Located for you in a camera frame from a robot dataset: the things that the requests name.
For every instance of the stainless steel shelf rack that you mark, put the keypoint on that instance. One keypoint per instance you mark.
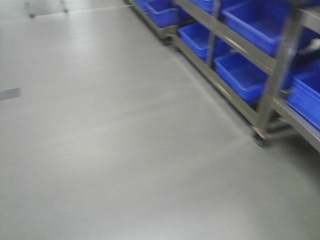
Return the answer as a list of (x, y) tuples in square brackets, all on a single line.
[(272, 117)]

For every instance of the blue bin lower far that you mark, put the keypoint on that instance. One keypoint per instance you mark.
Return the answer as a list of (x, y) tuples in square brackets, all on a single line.
[(196, 37)]

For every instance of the blue bin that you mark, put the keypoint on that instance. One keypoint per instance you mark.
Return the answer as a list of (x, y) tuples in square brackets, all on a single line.
[(196, 37), (245, 78), (163, 12), (261, 22), (305, 93)]

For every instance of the blue bin lower middle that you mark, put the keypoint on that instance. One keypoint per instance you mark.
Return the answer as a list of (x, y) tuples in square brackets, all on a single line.
[(245, 78)]

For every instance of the blue bin far left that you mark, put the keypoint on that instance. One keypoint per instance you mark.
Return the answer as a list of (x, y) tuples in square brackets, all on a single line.
[(163, 12)]

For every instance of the blue bin upper middle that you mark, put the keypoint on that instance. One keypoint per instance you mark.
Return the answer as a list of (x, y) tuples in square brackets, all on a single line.
[(261, 22)]

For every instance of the blue bin near right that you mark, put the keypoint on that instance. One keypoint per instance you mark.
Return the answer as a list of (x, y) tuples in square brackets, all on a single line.
[(305, 93)]

